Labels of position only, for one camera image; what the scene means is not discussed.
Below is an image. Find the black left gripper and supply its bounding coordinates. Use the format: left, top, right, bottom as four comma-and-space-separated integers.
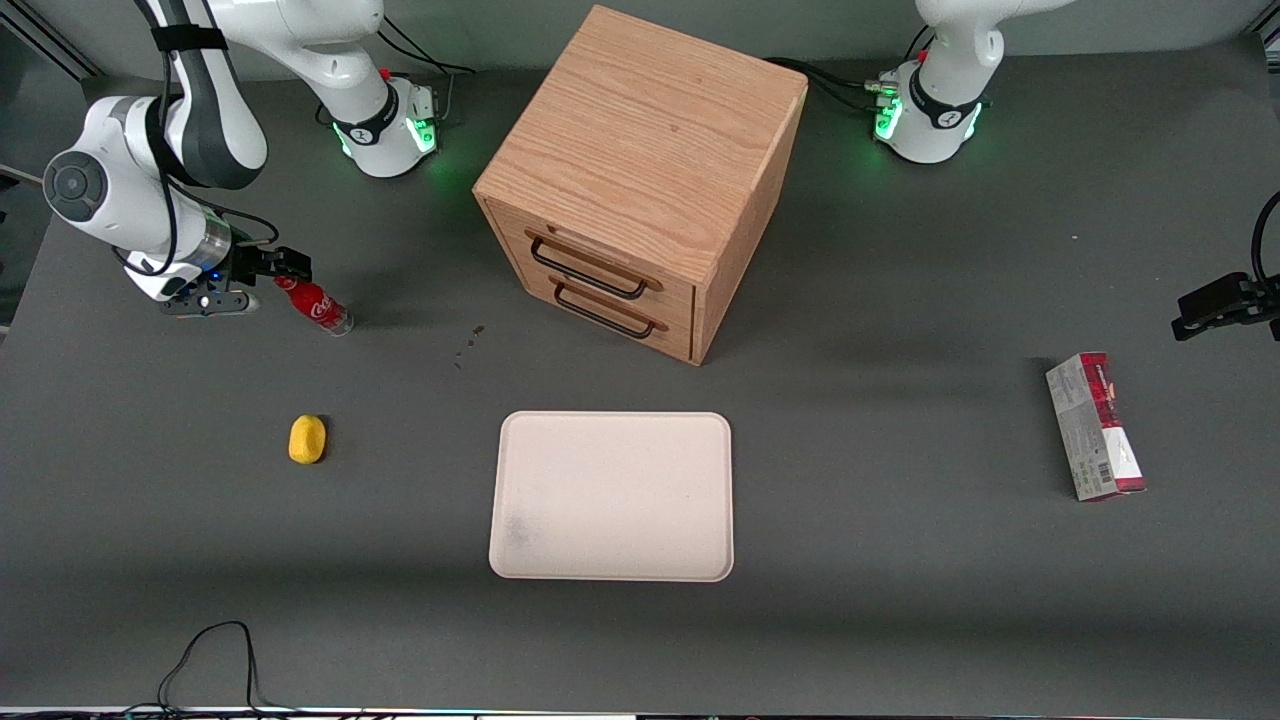
1171, 272, 1280, 343

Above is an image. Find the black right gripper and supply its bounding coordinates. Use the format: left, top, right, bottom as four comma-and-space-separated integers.
226, 232, 314, 293

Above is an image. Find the red coke bottle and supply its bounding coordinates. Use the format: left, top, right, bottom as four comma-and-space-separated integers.
274, 274, 355, 338

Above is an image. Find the beige plastic tray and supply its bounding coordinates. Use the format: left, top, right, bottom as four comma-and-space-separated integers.
488, 410, 735, 584

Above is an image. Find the red grey cardboard box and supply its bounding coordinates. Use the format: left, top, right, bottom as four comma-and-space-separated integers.
1044, 351, 1148, 503

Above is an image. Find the yellow sponge toy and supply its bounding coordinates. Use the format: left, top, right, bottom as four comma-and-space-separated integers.
288, 414, 328, 466

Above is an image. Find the wooden drawer front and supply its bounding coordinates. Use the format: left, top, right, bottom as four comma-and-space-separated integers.
520, 266, 697, 364
486, 198, 698, 323

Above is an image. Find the wooden drawer cabinet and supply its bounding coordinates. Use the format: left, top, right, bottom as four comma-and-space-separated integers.
472, 4, 809, 368

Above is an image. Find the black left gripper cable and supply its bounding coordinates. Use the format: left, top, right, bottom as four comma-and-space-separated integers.
1250, 190, 1280, 293

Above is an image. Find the black right arm base cable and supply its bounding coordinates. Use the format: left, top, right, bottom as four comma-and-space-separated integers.
378, 14, 477, 129

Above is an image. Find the black arm base cable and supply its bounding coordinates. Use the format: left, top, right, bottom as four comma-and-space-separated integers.
764, 24, 937, 117
378, 14, 477, 129

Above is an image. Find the black metal drawer handle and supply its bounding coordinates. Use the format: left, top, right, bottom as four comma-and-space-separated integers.
526, 229, 664, 301
550, 276, 669, 340

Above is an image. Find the thin black table cable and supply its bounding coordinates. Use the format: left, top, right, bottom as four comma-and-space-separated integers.
125, 620, 301, 717

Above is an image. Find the black left arm base cable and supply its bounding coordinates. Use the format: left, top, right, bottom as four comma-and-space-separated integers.
764, 24, 937, 117

